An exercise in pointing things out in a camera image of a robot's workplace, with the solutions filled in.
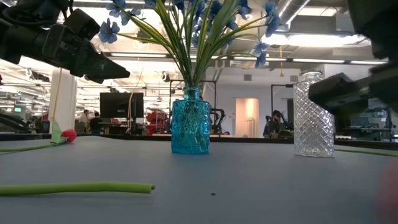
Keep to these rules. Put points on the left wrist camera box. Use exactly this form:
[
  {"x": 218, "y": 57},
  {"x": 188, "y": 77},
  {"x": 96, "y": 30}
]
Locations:
[{"x": 81, "y": 25}]

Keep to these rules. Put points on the black metal table frame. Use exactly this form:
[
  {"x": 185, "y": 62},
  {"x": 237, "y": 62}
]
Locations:
[{"x": 242, "y": 140}]

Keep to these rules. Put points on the black background robot arm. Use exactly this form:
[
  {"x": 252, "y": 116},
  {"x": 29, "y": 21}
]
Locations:
[{"x": 219, "y": 119}]

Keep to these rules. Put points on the red equipment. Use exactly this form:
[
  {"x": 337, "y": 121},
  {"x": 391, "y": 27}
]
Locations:
[{"x": 157, "y": 121}]

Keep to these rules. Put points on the long ceiling light strip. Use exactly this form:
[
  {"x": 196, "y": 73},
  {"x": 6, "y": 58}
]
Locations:
[
  {"x": 273, "y": 59},
  {"x": 368, "y": 62},
  {"x": 138, "y": 55},
  {"x": 318, "y": 61}
]

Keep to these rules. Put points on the black metal stand frame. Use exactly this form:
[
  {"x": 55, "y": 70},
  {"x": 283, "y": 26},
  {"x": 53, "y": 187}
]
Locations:
[
  {"x": 280, "y": 85},
  {"x": 208, "y": 81}
]

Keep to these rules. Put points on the clear cut-glass vase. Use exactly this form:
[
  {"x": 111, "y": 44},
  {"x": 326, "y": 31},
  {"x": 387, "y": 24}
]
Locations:
[{"x": 311, "y": 130}]

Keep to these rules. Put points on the blue cut-glass vase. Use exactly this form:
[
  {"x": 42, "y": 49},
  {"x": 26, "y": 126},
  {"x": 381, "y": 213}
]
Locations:
[{"x": 191, "y": 124}]

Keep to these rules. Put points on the blue artificial flower bunch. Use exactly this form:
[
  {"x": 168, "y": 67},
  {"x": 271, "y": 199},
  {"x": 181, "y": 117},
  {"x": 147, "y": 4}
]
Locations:
[{"x": 191, "y": 71}]

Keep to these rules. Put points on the green exit sign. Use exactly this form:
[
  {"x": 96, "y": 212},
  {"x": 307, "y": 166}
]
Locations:
[{"x": 17, "y": 109}]

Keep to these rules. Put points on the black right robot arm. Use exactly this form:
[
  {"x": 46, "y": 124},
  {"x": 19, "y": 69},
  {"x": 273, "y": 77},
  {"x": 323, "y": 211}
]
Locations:
[{"x": 373, "y": 25}]

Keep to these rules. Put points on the orange-lit doorway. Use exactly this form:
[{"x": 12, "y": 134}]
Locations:
[{"x": 247, "y": 115}]

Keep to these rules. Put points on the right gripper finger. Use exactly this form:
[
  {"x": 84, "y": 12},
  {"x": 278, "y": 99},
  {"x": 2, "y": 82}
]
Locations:
[{"x": 339, "y": 93}]

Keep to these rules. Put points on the white pillar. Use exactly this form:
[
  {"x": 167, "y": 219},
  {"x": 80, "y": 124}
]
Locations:
[{"x": 66, "y": 102}]

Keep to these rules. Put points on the black monitor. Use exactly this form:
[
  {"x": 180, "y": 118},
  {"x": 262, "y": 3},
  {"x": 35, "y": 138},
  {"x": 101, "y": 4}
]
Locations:
[{"x": 121, "y": 105}]

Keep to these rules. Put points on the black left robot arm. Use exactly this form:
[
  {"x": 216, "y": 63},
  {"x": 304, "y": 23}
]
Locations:
[{"x": 31, "y": 9}]

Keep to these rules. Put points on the red artificial tulip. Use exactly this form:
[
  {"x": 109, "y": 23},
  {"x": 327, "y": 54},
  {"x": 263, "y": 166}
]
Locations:
[{"x": 69, "y": 135}]

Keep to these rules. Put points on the dark desk monitor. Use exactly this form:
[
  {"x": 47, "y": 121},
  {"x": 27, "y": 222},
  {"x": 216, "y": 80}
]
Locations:
[{"x": 379, "y": 119}]

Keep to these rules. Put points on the silver ventilation duct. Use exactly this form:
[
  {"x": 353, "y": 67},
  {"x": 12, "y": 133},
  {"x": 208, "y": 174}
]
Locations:
[{"x": 292, "y": 11}]

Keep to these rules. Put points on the person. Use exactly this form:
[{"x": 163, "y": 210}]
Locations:
[
  {"x": 95, "y": 123},
  {"x": 84, "y": 118},
  {"x": 275, "y": 124}
]

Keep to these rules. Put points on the square wall vent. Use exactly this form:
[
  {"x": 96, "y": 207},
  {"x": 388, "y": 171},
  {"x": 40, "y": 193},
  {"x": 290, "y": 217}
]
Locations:
[
  {"x": 294, "y": 78},
  {"x": 247, "y": 77}
]

